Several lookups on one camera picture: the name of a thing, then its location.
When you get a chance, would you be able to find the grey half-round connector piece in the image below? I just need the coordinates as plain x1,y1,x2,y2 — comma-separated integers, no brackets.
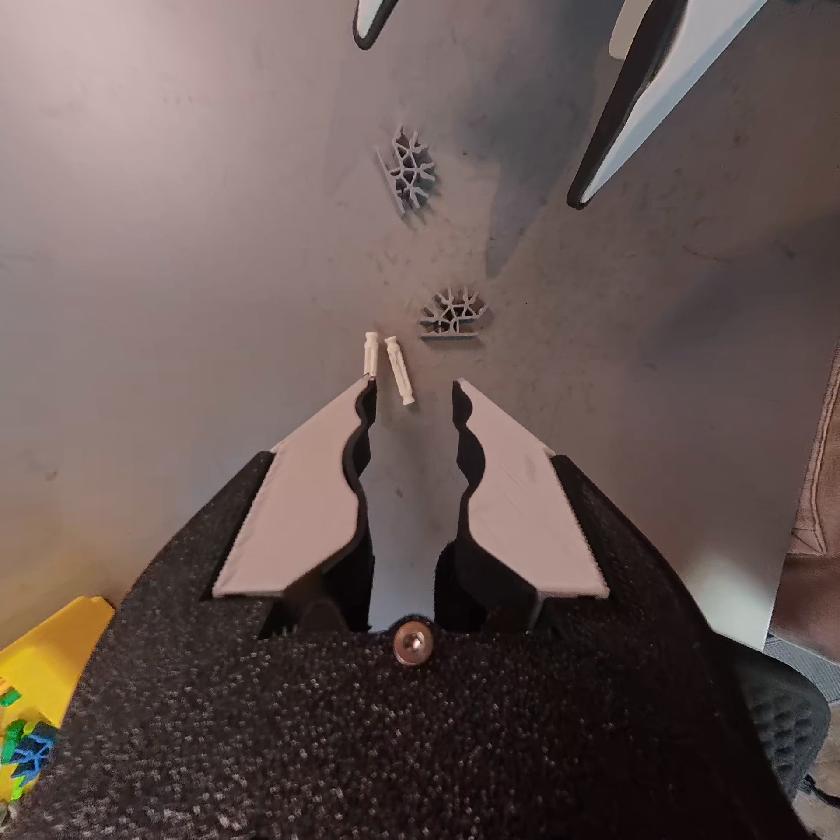
420,287,492,344

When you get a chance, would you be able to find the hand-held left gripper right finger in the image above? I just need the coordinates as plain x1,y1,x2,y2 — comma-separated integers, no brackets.
434,378,611,632

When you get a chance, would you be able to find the pile of colourful building pieces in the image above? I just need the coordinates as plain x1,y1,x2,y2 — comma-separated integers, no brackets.
0,682,56,821

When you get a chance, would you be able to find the black wrist rest pad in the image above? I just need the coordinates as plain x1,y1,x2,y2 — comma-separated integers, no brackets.
731,646,831,798

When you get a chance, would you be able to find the yellow plastic bin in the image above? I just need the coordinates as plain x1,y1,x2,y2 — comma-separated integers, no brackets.
0,596,116,824

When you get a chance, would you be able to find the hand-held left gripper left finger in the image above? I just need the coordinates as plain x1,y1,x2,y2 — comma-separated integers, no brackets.
211,377,378,634

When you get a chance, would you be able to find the person's brown clothing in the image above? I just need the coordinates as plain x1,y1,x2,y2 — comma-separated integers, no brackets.
784,341,840,657

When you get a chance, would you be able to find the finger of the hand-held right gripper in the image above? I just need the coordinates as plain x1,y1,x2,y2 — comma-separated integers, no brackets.
352,0,403,51
566,0,772,212

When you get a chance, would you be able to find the grey desk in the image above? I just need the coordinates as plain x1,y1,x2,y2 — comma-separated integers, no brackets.
0,0,840,647

